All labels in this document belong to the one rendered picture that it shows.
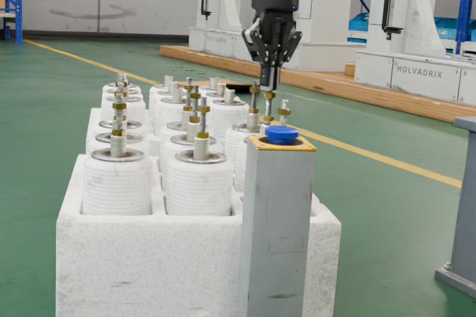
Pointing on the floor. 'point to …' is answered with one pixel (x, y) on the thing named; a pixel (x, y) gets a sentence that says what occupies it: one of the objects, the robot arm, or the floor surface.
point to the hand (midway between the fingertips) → (270, 78)
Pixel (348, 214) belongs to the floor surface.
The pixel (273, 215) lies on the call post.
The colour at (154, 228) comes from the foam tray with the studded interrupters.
